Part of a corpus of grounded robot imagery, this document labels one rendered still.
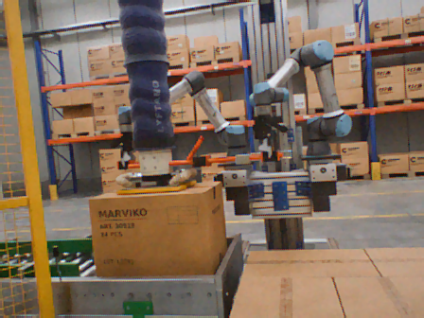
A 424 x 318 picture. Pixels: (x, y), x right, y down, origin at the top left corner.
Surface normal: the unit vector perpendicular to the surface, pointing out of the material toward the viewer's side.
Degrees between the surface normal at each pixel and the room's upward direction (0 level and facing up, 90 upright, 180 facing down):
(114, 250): 90
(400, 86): 88
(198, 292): 90
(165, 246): 90
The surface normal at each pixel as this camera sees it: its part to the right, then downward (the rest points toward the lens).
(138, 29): -0.09, -0.23
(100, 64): -0.20, 0.10
